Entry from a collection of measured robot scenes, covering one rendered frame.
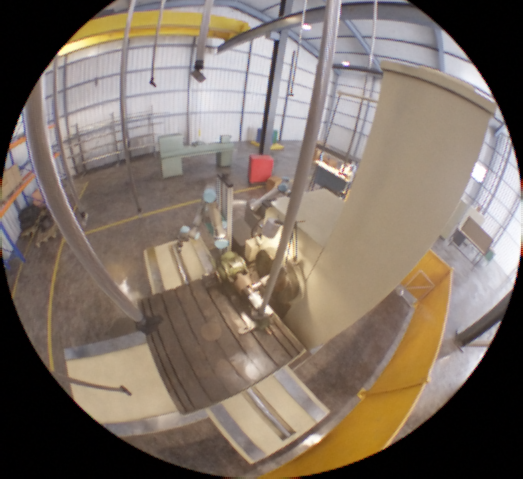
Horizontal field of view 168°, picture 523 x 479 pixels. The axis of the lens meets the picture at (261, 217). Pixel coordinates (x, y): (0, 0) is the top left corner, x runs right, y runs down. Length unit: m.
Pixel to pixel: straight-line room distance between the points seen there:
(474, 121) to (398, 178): 0.46
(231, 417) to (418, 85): 2.54
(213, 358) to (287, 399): 0.86
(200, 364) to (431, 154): 2.01
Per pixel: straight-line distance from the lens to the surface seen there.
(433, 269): 4.18
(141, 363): 2.36
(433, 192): 0.87
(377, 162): 0.91
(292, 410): 2.08
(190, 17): 7.91
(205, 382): 1.70
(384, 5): 4.83
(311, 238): 1.25
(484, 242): 9.29
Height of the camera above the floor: 2.69
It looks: 37 degrees down
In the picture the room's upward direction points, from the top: 9 degrees clockwise
